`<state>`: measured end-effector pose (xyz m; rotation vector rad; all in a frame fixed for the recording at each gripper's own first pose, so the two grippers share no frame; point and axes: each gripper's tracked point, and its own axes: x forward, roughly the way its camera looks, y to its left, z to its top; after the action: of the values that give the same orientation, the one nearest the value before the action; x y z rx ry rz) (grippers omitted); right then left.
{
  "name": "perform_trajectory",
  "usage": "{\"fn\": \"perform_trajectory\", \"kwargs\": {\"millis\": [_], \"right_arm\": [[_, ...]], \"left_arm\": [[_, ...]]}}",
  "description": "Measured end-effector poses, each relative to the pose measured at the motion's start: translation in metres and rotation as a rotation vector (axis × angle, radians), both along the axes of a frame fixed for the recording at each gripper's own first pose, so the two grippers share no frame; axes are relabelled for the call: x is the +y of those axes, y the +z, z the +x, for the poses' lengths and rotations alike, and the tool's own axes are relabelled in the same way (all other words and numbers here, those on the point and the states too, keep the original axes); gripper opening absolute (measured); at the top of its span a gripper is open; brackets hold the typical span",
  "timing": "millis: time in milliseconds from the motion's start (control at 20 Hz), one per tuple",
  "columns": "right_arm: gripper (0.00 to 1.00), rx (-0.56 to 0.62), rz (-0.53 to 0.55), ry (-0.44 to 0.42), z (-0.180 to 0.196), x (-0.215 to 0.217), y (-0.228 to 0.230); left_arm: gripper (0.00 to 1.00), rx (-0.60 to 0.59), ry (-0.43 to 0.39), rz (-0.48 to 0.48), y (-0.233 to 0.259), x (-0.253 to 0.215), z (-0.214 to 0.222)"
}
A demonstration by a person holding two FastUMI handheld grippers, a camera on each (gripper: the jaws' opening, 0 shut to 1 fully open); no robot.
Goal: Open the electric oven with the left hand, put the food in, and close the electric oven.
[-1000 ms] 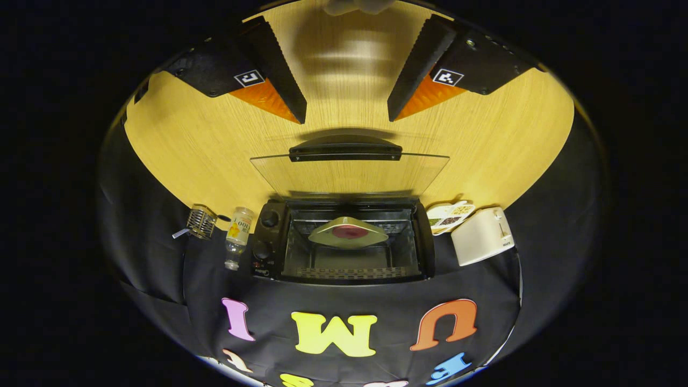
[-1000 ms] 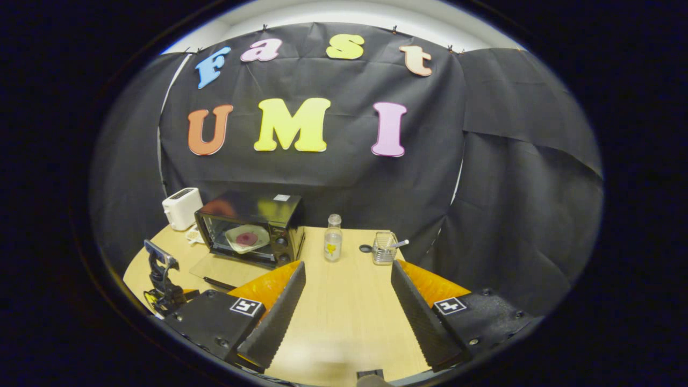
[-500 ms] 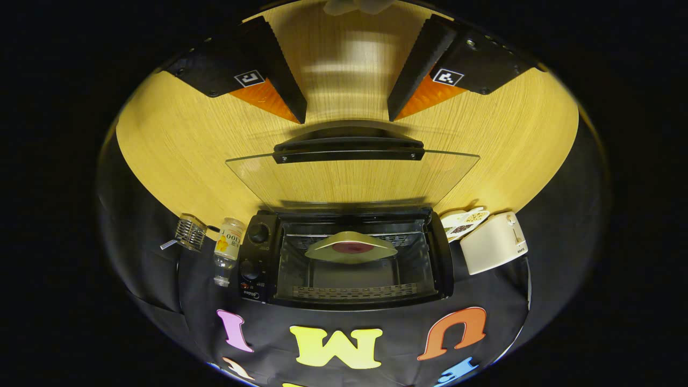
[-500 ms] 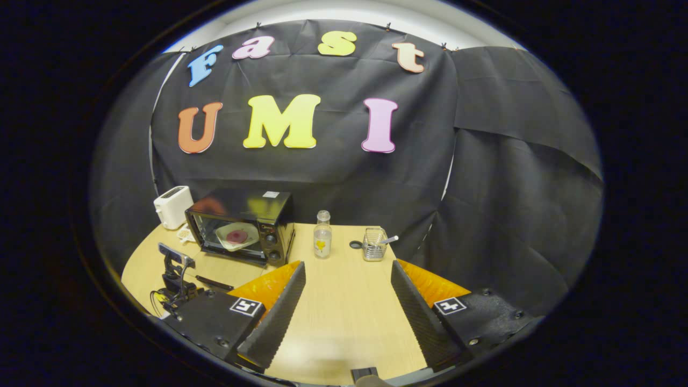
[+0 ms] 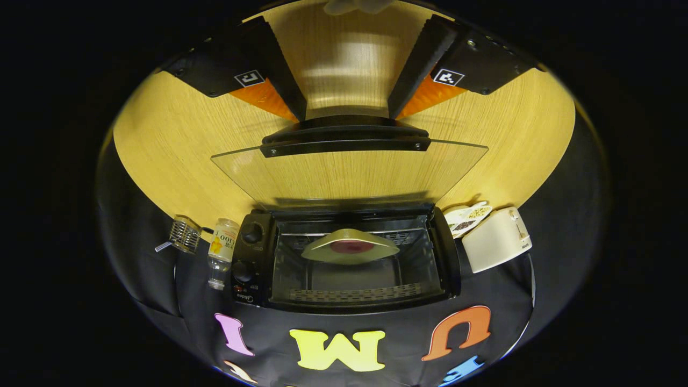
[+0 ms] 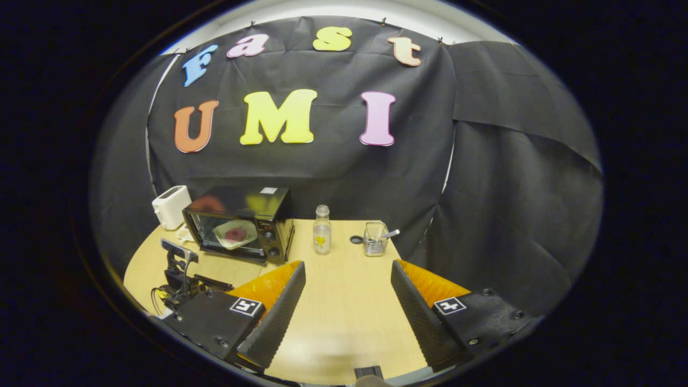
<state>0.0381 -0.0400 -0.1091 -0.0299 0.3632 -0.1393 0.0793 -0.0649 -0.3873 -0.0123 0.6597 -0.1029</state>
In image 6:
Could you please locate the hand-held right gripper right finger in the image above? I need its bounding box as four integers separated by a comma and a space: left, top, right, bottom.
391, 260, 543, 372

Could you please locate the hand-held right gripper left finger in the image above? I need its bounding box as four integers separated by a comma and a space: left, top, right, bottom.
161, 261, 306, 374

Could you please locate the white square plate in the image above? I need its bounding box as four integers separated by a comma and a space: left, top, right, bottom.
214, 219, 259, 250

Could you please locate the black electric oven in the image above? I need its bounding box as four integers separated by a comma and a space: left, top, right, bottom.
182, 187, 295, 264

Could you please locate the white toaster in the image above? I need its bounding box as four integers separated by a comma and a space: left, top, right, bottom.
152, 185, 192, 231

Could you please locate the clear glass bottle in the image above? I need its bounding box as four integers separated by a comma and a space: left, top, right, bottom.
313, 205, 332, 255

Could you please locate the wire mesh holder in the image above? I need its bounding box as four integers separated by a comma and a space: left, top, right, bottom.
363, 221, 389, 257

